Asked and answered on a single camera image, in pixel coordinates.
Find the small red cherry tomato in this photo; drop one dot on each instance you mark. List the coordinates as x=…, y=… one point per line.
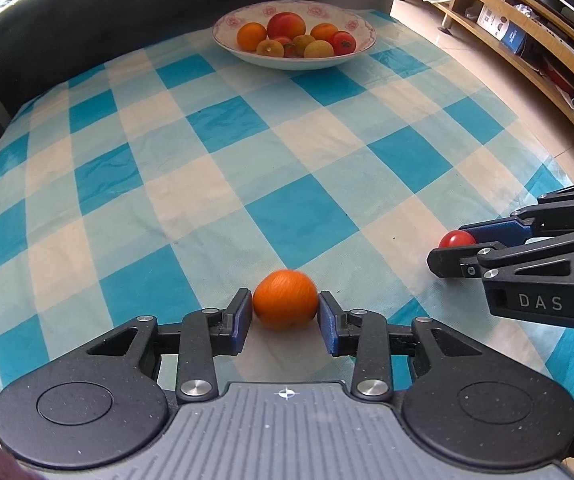
x=454, y=238

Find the blue white checkered tablecloth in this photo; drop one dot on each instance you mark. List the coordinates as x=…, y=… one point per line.
x=167, y=185

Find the round red cherry tomato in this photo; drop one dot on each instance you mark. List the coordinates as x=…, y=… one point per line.
x=288, y=47

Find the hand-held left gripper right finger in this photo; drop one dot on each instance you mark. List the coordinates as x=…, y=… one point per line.
x=328, y=326

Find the brown longan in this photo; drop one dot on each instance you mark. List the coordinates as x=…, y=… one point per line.
x=317, y=49
x=303, y=40
x=269, y=48

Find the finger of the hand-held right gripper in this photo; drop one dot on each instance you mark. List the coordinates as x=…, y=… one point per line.
x=499, y=230
x=447, y=261

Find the small orange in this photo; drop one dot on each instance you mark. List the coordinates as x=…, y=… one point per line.
x=284, y=299
x=252, y=36
x=324, y=31

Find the large oval red tomato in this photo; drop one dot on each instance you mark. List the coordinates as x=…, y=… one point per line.
x=286, y=25
x=343, y=43

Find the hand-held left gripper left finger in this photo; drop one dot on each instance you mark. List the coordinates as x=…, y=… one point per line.
x=243, y=321

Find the white floral rim plate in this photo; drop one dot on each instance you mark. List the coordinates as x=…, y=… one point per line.
x=357, y=35

